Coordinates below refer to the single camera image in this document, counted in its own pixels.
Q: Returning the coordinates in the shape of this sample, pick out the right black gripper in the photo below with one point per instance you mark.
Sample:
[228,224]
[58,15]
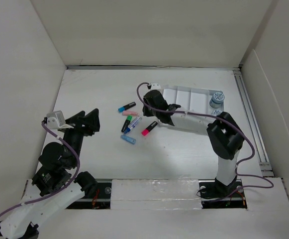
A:
[147,111]

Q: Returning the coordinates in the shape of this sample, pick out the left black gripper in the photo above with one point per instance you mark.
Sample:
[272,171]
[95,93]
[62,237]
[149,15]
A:
[88,124]

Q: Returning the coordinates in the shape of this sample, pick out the clear glue bottle blue cap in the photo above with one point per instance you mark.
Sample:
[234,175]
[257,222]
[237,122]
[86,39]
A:
[133,124]

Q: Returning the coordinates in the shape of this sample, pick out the blue round jar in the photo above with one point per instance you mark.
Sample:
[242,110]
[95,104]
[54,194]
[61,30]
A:
[216,112]
[217,100]

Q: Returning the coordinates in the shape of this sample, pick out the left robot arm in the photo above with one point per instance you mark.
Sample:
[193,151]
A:
[58,183]

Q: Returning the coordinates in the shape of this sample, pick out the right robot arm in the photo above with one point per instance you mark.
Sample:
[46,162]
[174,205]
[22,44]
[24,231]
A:
[225,140]

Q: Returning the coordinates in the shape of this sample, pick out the green cap black highlighter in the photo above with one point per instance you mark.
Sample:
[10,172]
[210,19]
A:
[126,123]

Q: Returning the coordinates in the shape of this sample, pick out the pink cap black highlighter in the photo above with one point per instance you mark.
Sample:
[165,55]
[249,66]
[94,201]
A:
[147,130]

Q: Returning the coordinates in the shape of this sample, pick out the pink translucent marker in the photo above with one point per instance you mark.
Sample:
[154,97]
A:
[130,113]

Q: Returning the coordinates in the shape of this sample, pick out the blue cap black highlighter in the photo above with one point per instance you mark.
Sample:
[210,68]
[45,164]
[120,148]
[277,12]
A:
[126,107]

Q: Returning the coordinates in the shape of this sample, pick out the light blue translucent marker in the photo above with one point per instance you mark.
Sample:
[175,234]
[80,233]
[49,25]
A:
[128,139]

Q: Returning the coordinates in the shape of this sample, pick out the white divided organizer tray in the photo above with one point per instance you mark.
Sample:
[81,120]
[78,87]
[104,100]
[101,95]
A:
[191,99]

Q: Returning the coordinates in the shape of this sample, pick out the white foam block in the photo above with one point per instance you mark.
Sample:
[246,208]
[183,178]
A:
[155,195]

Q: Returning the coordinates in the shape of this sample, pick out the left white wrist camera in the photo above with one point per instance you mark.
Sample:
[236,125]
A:
[56,120]

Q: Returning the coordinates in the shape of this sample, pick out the aluminium rail back edge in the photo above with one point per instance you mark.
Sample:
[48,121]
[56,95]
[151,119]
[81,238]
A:
[141,67]

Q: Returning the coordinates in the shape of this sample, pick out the aluminium rail right side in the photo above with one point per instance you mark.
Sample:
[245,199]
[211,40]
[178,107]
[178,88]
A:
[259,146]

